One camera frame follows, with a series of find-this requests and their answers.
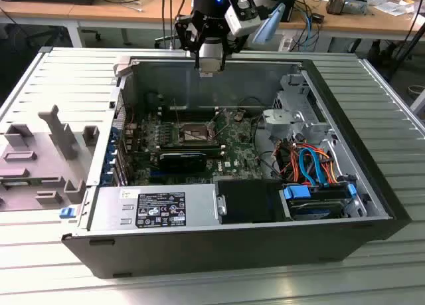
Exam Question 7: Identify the blue expansion card latch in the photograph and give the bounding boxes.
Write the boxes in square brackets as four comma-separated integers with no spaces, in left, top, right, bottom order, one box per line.
[104,124,121,187]

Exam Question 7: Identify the white paper sheets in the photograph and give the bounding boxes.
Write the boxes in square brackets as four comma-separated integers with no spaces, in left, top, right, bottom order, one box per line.
[373,0,416,17]

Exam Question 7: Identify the green motherboard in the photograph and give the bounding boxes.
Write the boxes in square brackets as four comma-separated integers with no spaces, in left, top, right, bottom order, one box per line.
[124,107,266,186]

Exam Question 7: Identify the white power strip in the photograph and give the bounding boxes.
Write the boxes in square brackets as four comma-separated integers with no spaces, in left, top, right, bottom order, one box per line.
[278,32,294,52]

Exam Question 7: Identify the silver green CPU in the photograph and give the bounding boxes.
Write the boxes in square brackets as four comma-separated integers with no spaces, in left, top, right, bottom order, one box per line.
[198,57,224,77]

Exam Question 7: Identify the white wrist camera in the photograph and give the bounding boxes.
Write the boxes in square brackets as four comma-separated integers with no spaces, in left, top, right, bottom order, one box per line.
[224,0,264,37]

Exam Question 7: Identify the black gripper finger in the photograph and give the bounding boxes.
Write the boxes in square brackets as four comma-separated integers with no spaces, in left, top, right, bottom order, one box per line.
[175,15,203,70]
[220,29,248,72]

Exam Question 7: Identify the metal heat sink cooler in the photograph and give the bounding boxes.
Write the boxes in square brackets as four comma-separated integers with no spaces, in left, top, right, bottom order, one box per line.
[325,0,347,15]

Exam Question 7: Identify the grey parts rack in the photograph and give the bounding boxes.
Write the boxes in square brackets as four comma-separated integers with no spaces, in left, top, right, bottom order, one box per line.
[0,104,100,213]

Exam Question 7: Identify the blue disk carrier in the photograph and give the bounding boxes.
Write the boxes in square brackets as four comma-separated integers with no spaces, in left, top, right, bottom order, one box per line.
[282,182,359,206]

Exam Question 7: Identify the silver round bracket plate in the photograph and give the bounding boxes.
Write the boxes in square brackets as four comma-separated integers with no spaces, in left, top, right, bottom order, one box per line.
[262,108,305,133]

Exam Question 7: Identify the black case fan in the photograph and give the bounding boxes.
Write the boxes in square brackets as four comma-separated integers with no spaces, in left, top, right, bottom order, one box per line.
[144,91,162,112]

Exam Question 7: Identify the hard disk drive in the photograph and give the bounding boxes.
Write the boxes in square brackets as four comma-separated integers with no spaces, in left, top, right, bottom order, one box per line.
[288,198,345,222]

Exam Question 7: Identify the silver drive cage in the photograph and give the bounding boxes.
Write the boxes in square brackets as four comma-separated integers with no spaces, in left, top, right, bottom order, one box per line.
[269,64,336,146]

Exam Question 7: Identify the black PC case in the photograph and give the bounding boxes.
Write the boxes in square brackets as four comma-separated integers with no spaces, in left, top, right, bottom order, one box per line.
[61,54,412,280]

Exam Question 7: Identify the pale blue teach pendant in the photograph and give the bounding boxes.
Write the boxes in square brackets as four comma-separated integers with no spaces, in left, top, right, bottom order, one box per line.
[252,3,286,46]

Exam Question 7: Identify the CPU socket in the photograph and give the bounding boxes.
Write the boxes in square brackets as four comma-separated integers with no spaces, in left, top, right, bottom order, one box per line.
[179,120,215,144]

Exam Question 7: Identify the orange wire bundle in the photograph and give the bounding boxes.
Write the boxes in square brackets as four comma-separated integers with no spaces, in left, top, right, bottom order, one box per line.
[278,142,340,186]

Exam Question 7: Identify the wooden desk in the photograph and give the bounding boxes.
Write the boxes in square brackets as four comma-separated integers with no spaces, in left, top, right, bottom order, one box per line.
[0,0,425,50]

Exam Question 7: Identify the blue flat wire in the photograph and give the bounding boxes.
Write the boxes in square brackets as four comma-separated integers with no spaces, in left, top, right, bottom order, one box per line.
[297,145,331,188]

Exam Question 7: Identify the green RAM stick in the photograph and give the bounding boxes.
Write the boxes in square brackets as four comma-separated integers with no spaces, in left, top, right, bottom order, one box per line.
[159,144,222,157]

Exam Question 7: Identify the black upright box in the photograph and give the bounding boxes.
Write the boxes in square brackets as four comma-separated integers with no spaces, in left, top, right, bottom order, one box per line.
[280,0,299,23]

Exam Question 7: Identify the silver power supply unit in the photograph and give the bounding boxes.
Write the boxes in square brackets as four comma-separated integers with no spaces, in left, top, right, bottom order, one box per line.
[86,184,222,231]

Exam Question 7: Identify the black graphics card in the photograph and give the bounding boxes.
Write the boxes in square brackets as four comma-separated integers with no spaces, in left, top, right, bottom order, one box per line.
[158,152,207,173]

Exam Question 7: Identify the grey desktop device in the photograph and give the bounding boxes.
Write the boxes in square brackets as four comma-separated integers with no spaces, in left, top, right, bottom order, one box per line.
[345,0,369,15]

